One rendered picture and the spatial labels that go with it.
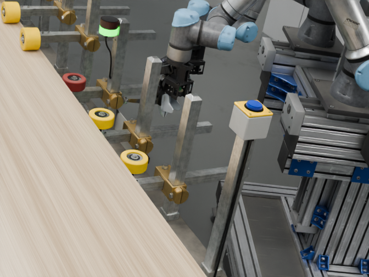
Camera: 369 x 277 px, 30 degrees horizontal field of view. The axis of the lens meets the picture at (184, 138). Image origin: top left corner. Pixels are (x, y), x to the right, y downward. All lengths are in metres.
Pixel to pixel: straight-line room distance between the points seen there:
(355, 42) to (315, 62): 0.68
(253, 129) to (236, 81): 3.18
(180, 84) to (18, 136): 0.51
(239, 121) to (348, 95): 0.69
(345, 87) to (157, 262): 0.96
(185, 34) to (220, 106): 2.36
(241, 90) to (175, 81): 2.57
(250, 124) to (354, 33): 0.56
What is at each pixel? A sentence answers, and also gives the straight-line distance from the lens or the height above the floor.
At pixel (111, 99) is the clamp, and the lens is 2.33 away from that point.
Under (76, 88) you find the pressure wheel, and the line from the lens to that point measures 2.31.
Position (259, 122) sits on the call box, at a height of 1.20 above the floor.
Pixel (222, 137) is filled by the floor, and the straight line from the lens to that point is 4.03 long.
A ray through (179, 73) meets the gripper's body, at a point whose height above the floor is 1.07.
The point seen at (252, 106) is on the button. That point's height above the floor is 1.23.
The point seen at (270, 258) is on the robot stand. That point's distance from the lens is 2.85.
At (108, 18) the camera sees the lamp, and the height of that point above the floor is 1.13.
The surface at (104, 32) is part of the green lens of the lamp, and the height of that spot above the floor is 1.10.
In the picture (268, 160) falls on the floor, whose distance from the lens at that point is 3.93.
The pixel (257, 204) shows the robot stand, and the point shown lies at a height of 0.21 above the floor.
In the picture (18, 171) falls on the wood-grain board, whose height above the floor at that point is 0.90.
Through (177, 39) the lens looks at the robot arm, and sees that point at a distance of 2.06.
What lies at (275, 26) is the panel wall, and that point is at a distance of 5.50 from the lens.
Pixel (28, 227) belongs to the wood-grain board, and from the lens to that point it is 1.65.
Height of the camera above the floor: 1.92
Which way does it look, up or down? 29 degrees down
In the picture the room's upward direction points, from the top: 12 degrees clockwise
